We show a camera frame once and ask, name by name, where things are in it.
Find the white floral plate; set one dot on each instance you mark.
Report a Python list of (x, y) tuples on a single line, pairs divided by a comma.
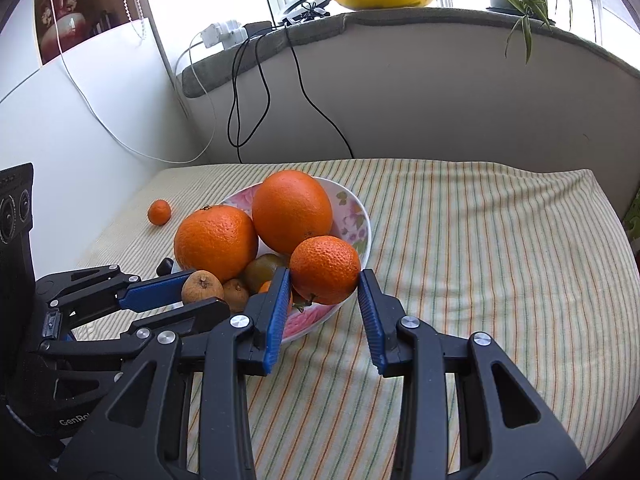
[(310, 322)]

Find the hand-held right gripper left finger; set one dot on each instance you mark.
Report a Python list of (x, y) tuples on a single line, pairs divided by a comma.
[(277, 325)]

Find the striped tablecloth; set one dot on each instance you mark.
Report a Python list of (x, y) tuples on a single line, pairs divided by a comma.
[(475, 260)]

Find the medium orange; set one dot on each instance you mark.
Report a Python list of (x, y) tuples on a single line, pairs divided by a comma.
[(216, 243)]

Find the green object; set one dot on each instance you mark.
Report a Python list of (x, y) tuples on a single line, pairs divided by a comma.
[(632, 220)]

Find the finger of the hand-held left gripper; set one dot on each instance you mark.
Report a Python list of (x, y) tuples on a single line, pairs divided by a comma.
[(155, 290), (200, 310)]

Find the grey windowsill mat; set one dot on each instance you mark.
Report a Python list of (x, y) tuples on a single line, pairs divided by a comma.
[(210, 72)]

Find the black power adapter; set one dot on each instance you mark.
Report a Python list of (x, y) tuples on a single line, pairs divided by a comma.
[(257, 27)]

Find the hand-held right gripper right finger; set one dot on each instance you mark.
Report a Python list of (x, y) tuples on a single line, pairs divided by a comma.
[(372, 335)]

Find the large orange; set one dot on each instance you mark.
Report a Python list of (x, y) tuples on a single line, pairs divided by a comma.
[(292, 212)]

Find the dark brown chestnut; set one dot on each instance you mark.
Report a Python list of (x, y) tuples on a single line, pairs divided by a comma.
[(165, 265)]

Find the wall poster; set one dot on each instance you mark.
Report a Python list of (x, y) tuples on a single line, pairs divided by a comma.
[(70, 15)]

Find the white power adapter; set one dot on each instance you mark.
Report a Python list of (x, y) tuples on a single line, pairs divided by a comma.
[(225, 32)]

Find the brown longan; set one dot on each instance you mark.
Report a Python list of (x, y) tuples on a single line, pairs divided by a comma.
[(236, 294), (202, 287)]

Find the green-brown kiwi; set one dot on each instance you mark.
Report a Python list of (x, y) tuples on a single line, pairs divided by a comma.
[(265, 270)]

